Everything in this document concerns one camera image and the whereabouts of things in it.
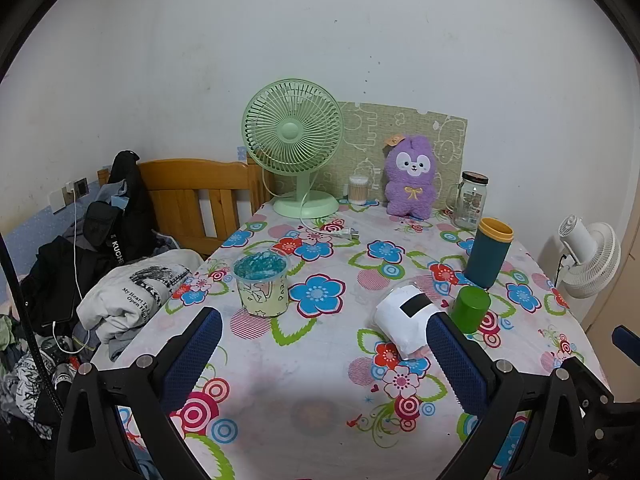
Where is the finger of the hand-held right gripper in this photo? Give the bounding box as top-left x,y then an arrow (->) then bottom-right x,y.
613,324 -> 640,357
567,357 -> 618,441

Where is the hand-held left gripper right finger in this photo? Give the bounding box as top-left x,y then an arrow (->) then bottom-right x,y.
426,311 -> 592,480

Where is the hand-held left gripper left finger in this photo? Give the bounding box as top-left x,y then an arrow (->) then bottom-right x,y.
54,306 -> 224,480

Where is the white packet with black label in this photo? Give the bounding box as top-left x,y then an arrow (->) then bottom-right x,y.
375,282 -> 443,361

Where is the small green cup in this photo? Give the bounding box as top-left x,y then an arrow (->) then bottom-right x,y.
450,286 -> 492,334

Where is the clear plastic cup blue lid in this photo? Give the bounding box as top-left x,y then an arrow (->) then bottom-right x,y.
232,251 -> 292,318

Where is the teal cup yellow rim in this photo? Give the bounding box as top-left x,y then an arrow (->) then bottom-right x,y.
463,217 -> 515,289

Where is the white printed shirt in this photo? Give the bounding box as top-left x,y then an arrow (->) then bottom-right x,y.
76,250 -> 206,343

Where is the white clip fan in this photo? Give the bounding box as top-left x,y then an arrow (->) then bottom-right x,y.
557,214 -> 622,301

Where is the floral tablecloth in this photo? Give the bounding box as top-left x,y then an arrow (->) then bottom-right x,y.
107,197 -> 616,480

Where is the glass jar mug with lid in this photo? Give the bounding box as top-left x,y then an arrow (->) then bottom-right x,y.
445,171 -> 490,231

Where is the dark clothes pile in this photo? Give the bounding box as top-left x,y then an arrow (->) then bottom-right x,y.
0,235 -> 103,431

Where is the black jacket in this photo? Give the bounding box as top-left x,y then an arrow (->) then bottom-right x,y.
82,150 -> 162,267

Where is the purple plush toy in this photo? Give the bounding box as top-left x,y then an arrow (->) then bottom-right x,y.
382,134 -> 442,221

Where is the wooden bed headboard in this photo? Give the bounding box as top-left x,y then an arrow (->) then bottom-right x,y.
97,158 -> 276,261

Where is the cotton swab container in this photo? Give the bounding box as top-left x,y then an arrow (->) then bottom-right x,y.
348,175 -> 369,205

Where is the green desk fan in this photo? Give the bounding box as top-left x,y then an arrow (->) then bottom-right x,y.
242,79 -> 345,220

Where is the white charger cable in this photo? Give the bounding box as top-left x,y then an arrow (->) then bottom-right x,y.
52,185 -> 87,356

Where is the white fan power cable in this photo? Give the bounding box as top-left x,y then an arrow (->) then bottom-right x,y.
298,195 -> 361,242

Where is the black cable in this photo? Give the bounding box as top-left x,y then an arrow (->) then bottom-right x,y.
0,232 -> 65,417

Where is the wall socket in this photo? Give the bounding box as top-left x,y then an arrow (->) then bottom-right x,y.
48,177 -> 91,212

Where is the green patterned wall mat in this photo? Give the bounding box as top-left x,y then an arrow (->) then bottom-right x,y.
336,101 -> 468,211

